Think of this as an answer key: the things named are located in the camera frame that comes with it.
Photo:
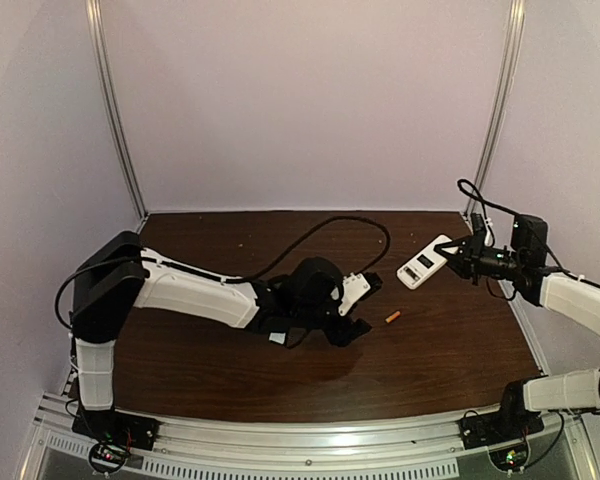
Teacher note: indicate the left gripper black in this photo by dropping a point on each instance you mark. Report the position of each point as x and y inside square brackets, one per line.
[344, 333]

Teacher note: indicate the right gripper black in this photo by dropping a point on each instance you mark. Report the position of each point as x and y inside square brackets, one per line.
[473, 256]

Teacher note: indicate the white remote control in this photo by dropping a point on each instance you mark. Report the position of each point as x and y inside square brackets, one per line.
[420, 268]

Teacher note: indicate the orange AAA battery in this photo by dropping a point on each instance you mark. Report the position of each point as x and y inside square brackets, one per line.
[392, 317]

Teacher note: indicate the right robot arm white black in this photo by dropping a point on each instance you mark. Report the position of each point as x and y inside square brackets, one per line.
[524, 265]

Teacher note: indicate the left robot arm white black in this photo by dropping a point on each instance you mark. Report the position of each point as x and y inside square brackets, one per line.
[123, 275]

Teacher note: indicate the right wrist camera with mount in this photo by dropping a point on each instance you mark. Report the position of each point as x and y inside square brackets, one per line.
[482, 225]

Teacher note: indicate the curved aluminium front rail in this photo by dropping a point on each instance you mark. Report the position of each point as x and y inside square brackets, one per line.
[425, 447]

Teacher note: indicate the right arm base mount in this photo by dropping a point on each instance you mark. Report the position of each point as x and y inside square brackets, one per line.
[505, 435]

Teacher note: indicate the right aluminium frame post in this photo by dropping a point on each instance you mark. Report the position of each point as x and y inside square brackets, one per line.
[514, 32]

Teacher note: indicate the aluminium frame post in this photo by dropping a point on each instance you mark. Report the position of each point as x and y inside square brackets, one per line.
[514, 32]
[97, 33]

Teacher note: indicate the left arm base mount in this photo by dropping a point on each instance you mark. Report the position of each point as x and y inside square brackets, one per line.
[115, 434]

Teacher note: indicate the left aluminium frame post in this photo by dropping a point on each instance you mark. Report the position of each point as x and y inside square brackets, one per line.
[97, 33]

